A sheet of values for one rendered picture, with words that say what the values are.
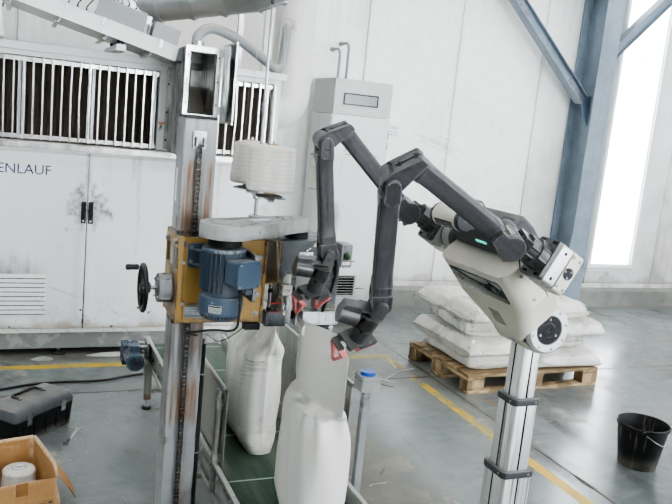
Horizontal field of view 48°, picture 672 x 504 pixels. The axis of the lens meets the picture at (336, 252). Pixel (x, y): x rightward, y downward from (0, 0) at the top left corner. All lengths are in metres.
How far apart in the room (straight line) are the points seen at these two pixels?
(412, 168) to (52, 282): 3.91
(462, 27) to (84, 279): 4.40
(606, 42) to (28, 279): 5.91
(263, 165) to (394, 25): 5.01
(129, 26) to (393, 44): 3.08
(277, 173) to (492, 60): 5.62
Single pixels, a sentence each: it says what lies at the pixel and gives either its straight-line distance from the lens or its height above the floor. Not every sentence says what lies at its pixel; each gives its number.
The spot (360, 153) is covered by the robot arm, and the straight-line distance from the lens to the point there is 2.47.
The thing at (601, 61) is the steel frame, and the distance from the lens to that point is 8.33.
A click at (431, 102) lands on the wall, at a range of 7.61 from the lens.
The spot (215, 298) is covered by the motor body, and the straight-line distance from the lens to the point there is 2.56.
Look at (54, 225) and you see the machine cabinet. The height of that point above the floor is 0.92.
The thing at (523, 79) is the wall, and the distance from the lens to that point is 8.20.
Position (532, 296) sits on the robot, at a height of 1.33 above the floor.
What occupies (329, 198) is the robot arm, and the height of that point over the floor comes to 1.54.
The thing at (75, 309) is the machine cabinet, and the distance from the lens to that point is 5.52.
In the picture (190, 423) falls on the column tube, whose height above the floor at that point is 0.62.
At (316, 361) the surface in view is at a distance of 2.55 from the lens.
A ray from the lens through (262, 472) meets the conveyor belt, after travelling 3.16.
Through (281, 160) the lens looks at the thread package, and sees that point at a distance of 2.54.
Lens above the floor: 1.78
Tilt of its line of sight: 10 degrees down
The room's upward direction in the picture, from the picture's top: 6 degrees clockwise
